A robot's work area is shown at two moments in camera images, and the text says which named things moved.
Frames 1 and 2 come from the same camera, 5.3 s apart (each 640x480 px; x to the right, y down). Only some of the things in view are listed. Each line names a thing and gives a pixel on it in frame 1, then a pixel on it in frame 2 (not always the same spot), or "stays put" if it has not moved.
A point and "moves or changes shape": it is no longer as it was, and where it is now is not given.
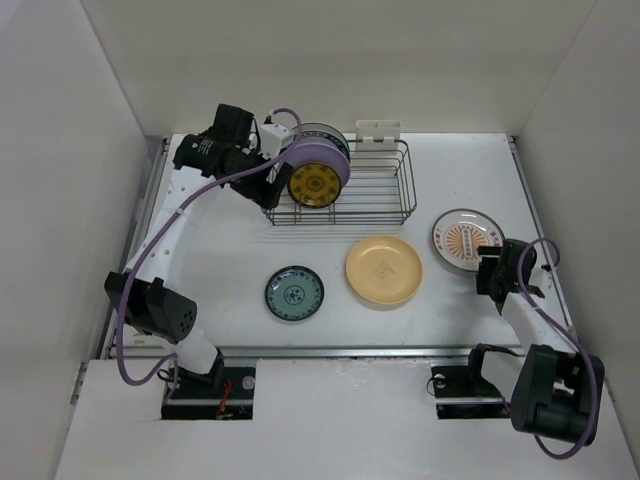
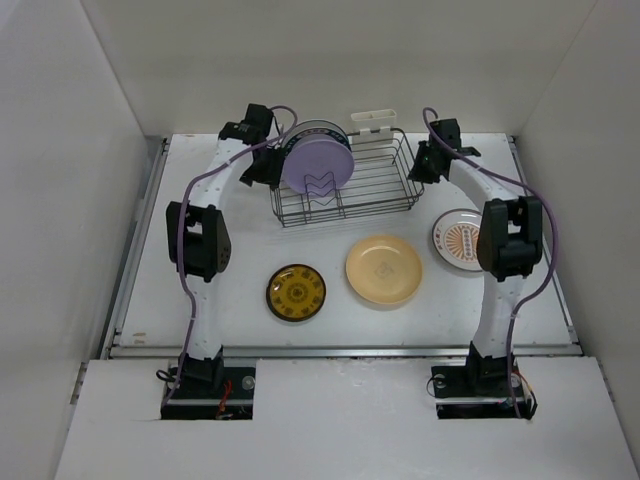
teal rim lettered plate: (333, 138) moves or changes shape
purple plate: (323, 150) stays put
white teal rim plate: (320, 129) stays put
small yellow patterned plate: (314, 185) to (296, 292)
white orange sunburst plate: (458, 234) stays put
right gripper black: (483, 281) to (417, 172)
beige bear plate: (384, 270) stays put
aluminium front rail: (310, 353) stays put
